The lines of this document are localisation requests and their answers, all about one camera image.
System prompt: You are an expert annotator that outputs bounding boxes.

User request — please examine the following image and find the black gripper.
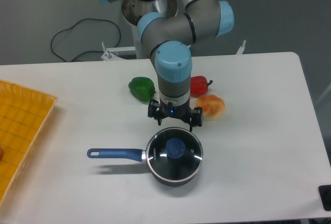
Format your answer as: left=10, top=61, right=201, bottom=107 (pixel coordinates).
left=147, top=99, right=203, bottom=131

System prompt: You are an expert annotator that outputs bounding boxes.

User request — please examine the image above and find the glass lid with blue knob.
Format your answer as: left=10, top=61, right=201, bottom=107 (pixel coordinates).
left=145, top=127, right=204, bottom=181

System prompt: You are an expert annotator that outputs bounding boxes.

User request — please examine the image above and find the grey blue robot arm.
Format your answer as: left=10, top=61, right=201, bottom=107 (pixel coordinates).
left=101, top=0, right=234, bottom=128

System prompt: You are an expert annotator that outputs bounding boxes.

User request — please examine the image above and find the red bell pepper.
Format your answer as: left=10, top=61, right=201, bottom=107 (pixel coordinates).
left=190, top=76, right=213, bottom=97

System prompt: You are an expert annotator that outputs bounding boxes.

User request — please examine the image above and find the orange twisted bread roll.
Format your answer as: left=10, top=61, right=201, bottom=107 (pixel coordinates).
left=196, top=95, right=225, bottom=121

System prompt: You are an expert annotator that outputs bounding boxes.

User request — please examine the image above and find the green bell pepper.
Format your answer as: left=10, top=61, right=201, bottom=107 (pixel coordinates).
left=128, top=77, right=156, bottom=103

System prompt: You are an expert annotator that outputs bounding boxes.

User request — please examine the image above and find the yellow woven basket tray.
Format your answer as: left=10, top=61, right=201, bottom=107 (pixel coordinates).
left=1, top=80, right=57, bottom=202

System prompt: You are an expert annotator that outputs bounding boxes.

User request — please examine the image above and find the black device at table corner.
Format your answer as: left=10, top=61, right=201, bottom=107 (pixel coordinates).
left=318, top=185, right=331, bottom=211

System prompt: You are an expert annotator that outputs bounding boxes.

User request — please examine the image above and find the blue handled saucepan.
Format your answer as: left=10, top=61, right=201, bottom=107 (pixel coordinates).
left=86, top=127, right=204, bottom=187

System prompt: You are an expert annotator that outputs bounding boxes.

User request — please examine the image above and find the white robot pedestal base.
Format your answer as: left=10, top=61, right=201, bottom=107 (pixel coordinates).
left=100, top=0, right=179, bottom=61

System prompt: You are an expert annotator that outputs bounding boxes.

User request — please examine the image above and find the black cable on floor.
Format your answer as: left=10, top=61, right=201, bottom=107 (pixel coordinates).
left=50, top=18, right=122, bottom=63

